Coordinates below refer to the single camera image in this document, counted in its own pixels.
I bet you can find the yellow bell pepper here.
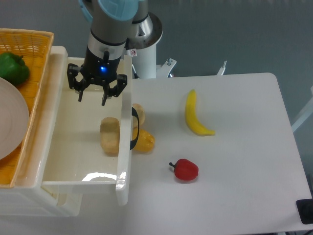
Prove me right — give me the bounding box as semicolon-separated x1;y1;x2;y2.
134;129;156;152

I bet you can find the red bell pepper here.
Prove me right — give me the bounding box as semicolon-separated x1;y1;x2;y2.
169;159;199;181

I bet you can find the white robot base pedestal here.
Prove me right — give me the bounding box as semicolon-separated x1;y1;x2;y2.
126;12;177;79

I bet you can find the beige round plate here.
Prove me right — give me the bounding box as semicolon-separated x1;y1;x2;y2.
0;78;29;159

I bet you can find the round bread roll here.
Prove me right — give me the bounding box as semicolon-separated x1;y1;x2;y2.
133;103;146;128

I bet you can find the white metal frame right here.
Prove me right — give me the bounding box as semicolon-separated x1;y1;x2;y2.
291;87;313;133

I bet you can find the white plastic drawer cabinet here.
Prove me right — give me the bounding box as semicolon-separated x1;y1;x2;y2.
0;46;82;217

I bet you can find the yellow banana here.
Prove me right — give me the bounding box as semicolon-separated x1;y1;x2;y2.
184;89;215;136

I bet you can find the orange woven basket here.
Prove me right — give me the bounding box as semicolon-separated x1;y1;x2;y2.
0;28;54;188

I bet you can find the black device at table edge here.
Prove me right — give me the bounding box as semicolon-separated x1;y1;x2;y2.
296;199;313;224

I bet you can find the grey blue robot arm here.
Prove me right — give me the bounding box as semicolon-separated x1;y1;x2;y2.
67;0;149;105

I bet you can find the green bell pepper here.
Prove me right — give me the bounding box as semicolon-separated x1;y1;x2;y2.
0;52;30;86

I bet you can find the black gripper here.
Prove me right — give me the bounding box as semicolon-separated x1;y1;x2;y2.
67;45;128;106

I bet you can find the upper white drawer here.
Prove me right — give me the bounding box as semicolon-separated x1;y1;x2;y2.
42;56;133;206

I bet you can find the black drawer handle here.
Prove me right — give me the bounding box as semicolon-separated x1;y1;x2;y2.
130;106;140;150

